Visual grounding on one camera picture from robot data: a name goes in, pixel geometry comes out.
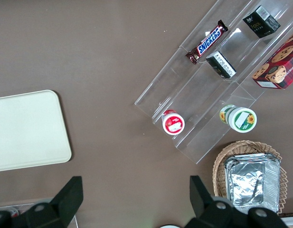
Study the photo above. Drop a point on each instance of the woven wicker basket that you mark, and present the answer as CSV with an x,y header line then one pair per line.
x,y
220,166

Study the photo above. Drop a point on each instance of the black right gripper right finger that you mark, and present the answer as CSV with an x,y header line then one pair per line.
x,y
208,213

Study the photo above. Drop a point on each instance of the red lidded yogurt cup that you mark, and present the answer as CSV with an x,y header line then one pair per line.
x,y
172,123

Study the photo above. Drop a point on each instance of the green sunflower lidded cup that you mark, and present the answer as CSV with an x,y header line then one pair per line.
x,y
240,118

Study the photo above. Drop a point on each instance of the clear acrylic tiered shelf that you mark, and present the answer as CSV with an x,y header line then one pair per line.
x,y
208,95

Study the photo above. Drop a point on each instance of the white round object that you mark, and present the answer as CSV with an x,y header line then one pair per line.
x,y
168,226

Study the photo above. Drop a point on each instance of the black Face carton box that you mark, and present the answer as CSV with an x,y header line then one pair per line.
x,y
260,22

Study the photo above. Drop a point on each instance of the aluminium foil tray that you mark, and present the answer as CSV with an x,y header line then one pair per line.
x,y
248,183
226,161

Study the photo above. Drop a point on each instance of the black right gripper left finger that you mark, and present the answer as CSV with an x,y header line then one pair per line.
x,y
53,211

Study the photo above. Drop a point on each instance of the Snickers chocolate bar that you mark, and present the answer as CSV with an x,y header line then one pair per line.
x,y
207,42

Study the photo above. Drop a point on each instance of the cream rectangular plastic tray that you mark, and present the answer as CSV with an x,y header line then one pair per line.
x,y
30,130

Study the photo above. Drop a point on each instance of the black box with white label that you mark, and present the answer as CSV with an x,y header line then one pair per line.
x,y
221,64

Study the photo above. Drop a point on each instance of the red tartan cookie box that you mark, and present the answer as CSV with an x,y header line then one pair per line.
x,y
279,64

